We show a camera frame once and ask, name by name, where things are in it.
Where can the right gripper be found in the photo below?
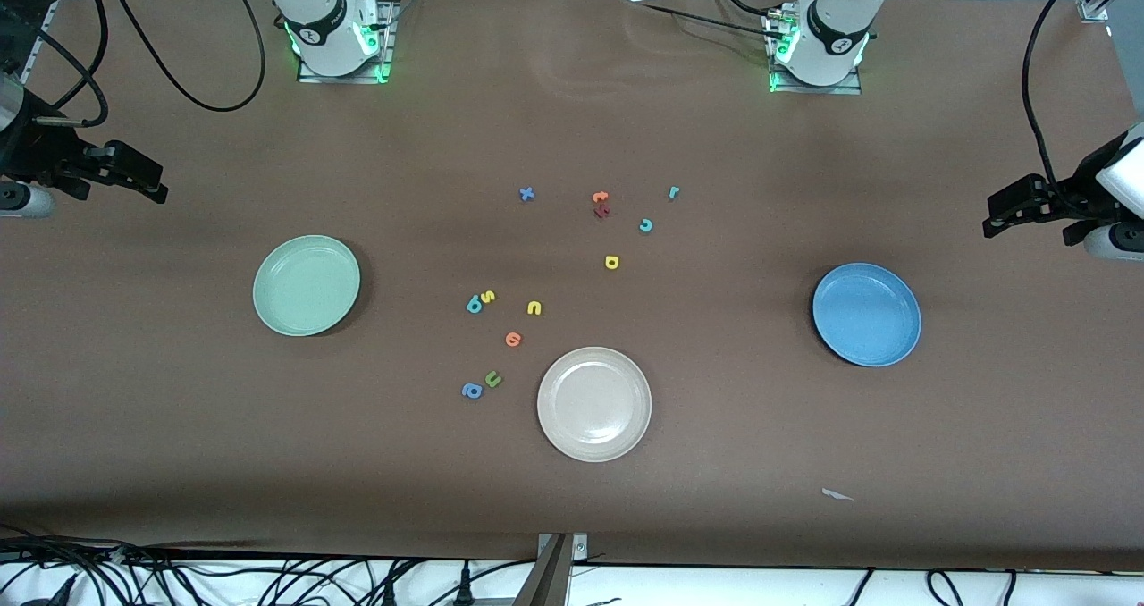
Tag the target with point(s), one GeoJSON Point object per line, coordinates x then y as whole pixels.
{"type": "Point", "coordinates": [36, 155]}

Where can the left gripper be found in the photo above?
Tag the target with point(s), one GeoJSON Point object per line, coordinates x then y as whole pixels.
{"type": "Point", "coordinates": [1069, 197]}

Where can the teal foam letter b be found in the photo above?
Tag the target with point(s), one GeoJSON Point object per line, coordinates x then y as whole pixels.
{"type": "Point", "coordinates": [472, 305]}

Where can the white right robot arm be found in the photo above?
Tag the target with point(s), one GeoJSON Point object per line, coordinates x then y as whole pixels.
{"type": "Point", "coordinates": [322, 25]}

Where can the blue plate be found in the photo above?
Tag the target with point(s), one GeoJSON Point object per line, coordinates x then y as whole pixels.
{"type": "Point", "coordinates": [866, 315]}

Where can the light green plate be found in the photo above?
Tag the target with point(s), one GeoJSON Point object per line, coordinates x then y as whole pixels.
{"type": "Point", "coordinates": [307, 286]}

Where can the white paper scrap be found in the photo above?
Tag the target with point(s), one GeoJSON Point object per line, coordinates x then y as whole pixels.
{"type": "Point", "coordinates": [836, 495]}

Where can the brown table cover sheet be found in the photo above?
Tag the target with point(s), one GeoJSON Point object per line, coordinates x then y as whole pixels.
{"type": "Point", "coordinates": [715, 409]}

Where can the blue foam letter a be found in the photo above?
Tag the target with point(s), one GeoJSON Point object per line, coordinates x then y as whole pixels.
{"type": "Point", "coordinates": [472, 391]}

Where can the beige plate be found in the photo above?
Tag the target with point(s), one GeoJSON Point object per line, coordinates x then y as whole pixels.
{"type": "Point", "coordinates": [594, 404]}

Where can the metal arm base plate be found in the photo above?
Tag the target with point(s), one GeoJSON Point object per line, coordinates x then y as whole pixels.
{"type": "Point", "coordinates": [344, 79]}
{"type": "Point", "coordinates": [818, 90]}

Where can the grey metal table bracket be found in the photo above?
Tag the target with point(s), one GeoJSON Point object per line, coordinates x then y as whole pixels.
{"type": "Point", "coordinates": [550, 579]}

